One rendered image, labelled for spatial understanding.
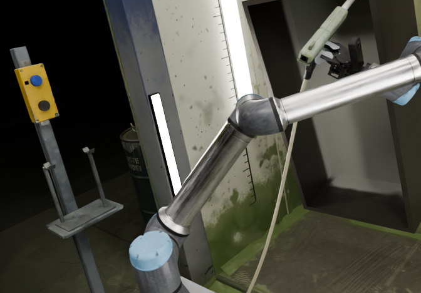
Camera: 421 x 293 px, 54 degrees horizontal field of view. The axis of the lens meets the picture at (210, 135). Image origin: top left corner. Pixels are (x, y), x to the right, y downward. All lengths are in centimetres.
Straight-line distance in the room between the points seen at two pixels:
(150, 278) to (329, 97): 82
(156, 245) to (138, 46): 110
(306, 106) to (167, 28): 120
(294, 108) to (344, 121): 113
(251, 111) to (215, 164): 27
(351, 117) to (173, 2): 115
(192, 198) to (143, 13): 108
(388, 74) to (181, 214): 84
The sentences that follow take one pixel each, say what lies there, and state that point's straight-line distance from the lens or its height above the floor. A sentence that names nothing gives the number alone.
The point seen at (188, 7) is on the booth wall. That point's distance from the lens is 242.
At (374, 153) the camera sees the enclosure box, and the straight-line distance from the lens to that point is 244.
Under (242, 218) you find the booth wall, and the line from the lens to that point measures 281.
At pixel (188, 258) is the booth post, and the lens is 254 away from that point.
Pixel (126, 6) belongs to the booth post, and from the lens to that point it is 217.
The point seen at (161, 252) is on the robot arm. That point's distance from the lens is 143.
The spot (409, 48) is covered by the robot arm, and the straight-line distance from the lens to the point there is 152.
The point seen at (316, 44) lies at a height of 144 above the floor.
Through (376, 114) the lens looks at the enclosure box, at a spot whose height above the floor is 95.
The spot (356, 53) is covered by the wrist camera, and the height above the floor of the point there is 139.
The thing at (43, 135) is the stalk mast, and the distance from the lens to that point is 216.
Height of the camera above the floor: 161
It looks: 16 degrees down
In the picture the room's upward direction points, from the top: 12 degrees counter-clockwise
